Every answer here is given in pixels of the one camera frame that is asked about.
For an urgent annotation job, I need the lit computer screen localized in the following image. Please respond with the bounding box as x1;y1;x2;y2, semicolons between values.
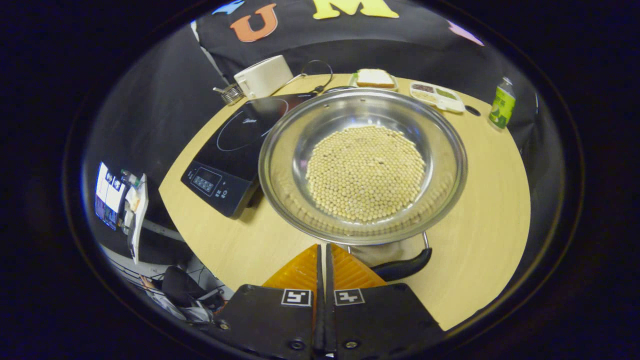
94;161;126;232

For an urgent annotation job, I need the pale rectangular plate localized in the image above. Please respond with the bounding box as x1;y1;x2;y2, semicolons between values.
348;71;400;93

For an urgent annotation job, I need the black induction cooktop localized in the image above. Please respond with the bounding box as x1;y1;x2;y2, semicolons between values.
180;92;319;220

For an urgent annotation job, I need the black office chair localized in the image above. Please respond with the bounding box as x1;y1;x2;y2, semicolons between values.
160;265;226;324

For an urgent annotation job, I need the black power cable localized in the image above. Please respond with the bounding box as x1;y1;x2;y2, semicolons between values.
287;59;335;96

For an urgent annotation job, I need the white divided tray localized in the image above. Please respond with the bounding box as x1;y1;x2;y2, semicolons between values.
409;81;466;114

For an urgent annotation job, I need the pile of soybeans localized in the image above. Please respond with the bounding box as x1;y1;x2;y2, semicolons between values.
305;125;427;224

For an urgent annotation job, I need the sandwich with lettuce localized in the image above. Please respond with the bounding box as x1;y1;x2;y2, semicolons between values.
356;68;396;89

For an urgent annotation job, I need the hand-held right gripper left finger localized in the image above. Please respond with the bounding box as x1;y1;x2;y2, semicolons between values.
214;243;322;360

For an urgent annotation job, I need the stainless steel pot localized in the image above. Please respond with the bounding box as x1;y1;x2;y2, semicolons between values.
258;87;469;282

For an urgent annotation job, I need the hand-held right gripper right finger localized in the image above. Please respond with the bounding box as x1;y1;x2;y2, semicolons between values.
325;243;447;360

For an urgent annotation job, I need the green label drink bottle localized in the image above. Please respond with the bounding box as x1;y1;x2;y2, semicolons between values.
488;76;517;130

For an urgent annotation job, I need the white toaster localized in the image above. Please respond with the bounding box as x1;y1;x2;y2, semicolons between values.
233;54;295;100

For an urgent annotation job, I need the white board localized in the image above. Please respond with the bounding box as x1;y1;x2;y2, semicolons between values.
126;172;150;265

